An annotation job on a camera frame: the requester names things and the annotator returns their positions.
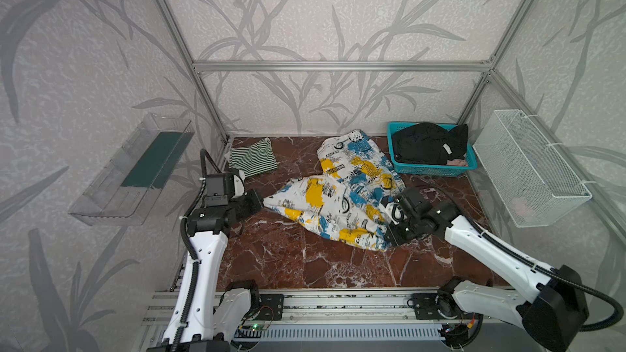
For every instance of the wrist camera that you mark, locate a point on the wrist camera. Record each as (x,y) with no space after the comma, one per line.
(220,189)
(410,204)

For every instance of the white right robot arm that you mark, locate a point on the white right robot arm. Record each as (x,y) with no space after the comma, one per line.
(544,301)

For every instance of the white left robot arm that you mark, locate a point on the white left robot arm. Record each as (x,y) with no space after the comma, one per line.
(197,324)

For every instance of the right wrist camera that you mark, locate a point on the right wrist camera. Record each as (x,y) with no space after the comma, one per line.
(410,204)

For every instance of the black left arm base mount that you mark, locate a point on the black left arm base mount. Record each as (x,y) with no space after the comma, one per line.
(263,306)

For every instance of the black garment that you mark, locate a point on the black garment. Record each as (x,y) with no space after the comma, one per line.
(430,144)

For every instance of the aluminium frame crossbar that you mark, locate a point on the aluminium frame crossbar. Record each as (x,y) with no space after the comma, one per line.
(207,66)

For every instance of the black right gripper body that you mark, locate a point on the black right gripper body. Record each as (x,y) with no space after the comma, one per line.
(400,222)

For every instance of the white wire mesh basket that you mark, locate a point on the white wire mesh basket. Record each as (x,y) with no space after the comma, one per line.
(533,180)

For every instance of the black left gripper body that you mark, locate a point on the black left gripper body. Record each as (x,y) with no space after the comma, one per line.
(249,204)

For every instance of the white yellow blue printed garment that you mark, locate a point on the white yellow blue printed garment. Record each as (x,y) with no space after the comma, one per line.
(348,201)

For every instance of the teal plastic laundry basket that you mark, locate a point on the teal plastic laundry basket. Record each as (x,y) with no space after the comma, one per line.
(429,170)

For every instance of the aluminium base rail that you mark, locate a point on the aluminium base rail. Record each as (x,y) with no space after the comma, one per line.
(367,315)

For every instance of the clear plastic wall tray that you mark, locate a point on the clear plastic wall tray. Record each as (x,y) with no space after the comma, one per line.
(126,189)

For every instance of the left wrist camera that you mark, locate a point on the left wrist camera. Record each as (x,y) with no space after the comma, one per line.
(220,189)

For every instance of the green white striped shirt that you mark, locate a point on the green white striped shirt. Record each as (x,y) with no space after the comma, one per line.
(255,159)

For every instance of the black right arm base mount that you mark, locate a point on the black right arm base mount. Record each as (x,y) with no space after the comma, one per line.
(439,305)

